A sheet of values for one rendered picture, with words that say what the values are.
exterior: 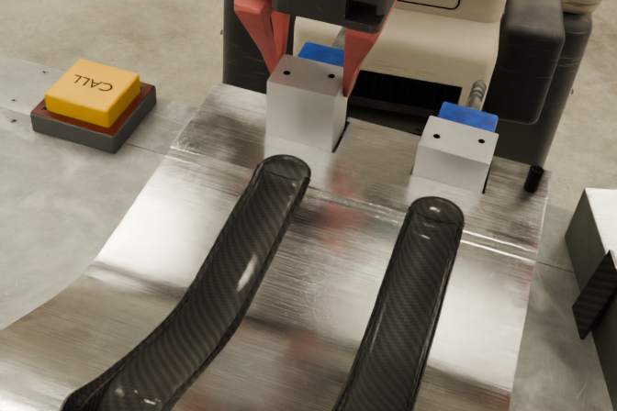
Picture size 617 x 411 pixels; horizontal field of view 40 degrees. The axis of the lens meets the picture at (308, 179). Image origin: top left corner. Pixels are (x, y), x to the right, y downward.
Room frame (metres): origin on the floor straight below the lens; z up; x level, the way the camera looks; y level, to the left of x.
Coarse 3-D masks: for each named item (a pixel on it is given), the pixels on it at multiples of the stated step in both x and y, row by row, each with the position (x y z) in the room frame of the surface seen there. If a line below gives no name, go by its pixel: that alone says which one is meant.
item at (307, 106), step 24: (312, 48) 0.53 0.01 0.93; (336, 48) 0.55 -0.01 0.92; (288, 72) 0.48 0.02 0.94; (312, 72) 0.48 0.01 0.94; (336, 72) 0.49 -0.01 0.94; (288, 96) 0.47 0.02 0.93; (312, 96) 0.46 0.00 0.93; (336, 96) 0.46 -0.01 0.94; (288, 120) 0.47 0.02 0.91; (312, 120) 0.46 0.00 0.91; (336, 120) 0.47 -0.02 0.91; (312, 144) 0.46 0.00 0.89
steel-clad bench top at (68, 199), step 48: (0, 96) 0.59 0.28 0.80; (0, 144) 0.53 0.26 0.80; (48, 144) 0.54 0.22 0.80; (144, 144) 0.55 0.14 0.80; (0, 192) 0.47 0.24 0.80; (48, 192) 0.48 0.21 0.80; (96, 192) 0.48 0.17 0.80; (0, 240) 0.42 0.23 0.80; (48, 240) 0.43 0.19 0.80; (96, 240) 0.43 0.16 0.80; (0, 288) 0.38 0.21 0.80; (48, 288) 0.38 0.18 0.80; (576, 288) 0.44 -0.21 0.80; (528, 336) 0.38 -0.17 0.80; (576, 336) 0.39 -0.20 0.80; (528, 384) 0.34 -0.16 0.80; (576, 384) 0.35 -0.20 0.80
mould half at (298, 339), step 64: (192, 128) 0.47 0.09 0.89; (256, 128) 0.48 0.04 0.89; (384, 128) 0.49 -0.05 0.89; (192, 192) 0.41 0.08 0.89; (320, 192) 0.42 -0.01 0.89; (384, 192) 0.42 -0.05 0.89; (448, 192) 0.43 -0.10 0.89; (512, 192) 0.44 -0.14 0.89; (128, 256) 0.35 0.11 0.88; (192, 256) 0.35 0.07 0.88; (320, 256) 0.36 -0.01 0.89; (384, 256) 0.37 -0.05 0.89; (512, 256) 0.38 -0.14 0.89; (64, 320) 0.28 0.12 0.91; (128, 320) 0.29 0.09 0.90; (256, 320) 0.31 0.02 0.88; (320, 320) 0.31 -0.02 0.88; (448, 320) 0.32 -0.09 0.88; (512, 320) 0.33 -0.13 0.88; (0, 384) 0.22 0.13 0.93; (64, 384) 0.22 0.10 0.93; (192, 384) 0.24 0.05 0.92; (256, 384) 0.25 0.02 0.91; (320, 384) 0.26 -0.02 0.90; (448, 384) 0.28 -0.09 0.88; (512, 384) 0.28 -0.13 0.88
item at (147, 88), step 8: (144, 88) 0.60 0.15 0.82; (152, 88) 0.60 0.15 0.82; (144, 96) 0.59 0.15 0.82; (40, 104) 0.56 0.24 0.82; (136, 104) 0.58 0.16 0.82; (32, 112) 0.55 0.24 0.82; (40, 112) 0.55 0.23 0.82; (48, 112) 0.55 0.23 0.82; (128, 112) 0.57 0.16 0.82; (64, 120) 0.55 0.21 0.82; (72, 120) 0.55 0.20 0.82; (80, 120) 0.55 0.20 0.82; (120, 120) 0.55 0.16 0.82; (88, 128) 0.54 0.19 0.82; (96, 128) 0.54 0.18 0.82; (104, 128) 0.54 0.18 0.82; (112, 128) 0.54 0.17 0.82; (112, 136) 0.53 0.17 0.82
